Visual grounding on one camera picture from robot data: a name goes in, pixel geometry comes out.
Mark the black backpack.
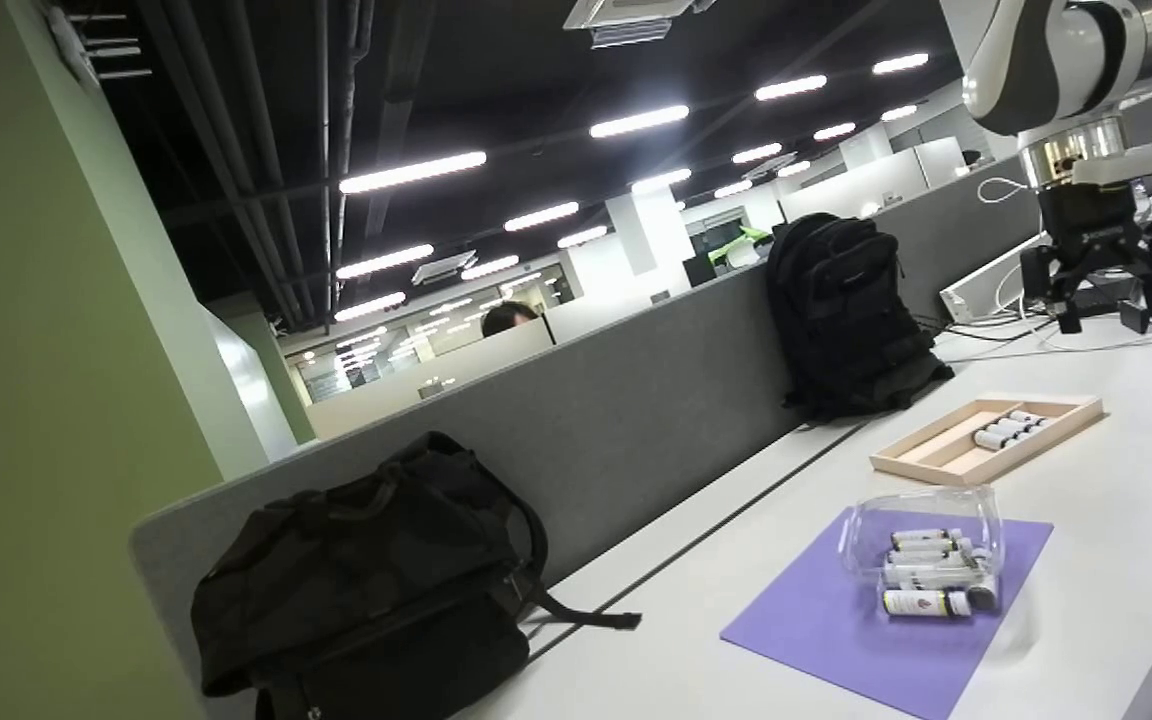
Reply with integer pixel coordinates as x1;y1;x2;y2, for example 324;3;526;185
765;211;956;422
190;431;643;720

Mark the small white labelled bottle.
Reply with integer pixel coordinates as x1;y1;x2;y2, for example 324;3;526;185
882;588;973;619

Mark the ceiling air conditioner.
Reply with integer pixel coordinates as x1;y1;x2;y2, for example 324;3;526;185
563;0;718;50

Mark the white wall router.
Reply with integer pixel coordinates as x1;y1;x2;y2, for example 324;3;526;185
44;3;154;83

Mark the person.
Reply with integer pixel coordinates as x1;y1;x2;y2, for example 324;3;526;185
481;300;541;339

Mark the row of small bottles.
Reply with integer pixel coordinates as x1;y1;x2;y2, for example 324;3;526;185
972;408;1053;452

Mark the white cable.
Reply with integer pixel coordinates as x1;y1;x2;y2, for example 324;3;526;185
975;176;1037;207

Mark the wooden tray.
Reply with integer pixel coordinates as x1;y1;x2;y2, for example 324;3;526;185
869;393;1106;489

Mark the black cable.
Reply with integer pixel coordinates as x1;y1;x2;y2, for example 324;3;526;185
914;312;1062;348

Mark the white flat device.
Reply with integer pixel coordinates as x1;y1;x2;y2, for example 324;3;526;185
938;234;1049;324

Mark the clear plastic bowl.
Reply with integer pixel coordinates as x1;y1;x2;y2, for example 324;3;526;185
839;485;1006;614

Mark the heap of small bottles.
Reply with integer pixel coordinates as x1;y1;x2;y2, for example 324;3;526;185
881;527;999;609

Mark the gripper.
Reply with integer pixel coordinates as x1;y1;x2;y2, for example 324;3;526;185
1020;183;1152;335

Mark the grey desk partition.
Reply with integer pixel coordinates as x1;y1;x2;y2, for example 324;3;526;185
130;155;1045;720

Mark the purple mat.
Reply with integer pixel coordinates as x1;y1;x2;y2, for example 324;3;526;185
720;507;1055;720

